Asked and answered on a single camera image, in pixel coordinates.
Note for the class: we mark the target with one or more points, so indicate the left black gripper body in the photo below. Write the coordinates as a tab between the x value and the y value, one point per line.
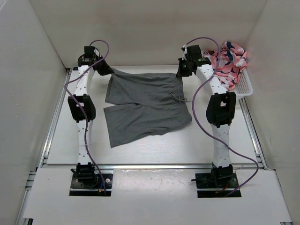
102	68

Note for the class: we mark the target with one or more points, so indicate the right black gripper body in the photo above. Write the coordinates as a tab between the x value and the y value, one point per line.
184	69

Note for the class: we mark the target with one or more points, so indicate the grey shorts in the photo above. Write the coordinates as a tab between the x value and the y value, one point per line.
144	104

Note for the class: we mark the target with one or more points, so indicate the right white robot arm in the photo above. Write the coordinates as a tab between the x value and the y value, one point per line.
221	107

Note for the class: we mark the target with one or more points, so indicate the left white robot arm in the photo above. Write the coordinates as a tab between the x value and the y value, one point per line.
82	107

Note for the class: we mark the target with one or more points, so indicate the pink patterned shorts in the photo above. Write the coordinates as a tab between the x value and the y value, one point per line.
230	64

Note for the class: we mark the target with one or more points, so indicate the white plastic basket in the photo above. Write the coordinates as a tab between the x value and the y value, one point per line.
243	88

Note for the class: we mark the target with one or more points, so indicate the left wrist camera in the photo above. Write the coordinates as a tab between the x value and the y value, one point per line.
90	56

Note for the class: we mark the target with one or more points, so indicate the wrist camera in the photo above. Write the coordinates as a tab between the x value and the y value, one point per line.
191	53
90	56

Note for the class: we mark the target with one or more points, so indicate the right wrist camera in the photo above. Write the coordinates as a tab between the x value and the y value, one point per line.
191	53

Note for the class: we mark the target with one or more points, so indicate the aluminium frame rail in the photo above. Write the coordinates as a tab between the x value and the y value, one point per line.
154	166

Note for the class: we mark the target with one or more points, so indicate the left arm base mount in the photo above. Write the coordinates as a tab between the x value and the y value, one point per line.
86	181

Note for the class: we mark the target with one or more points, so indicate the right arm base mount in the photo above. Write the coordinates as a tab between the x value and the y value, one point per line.
218	183

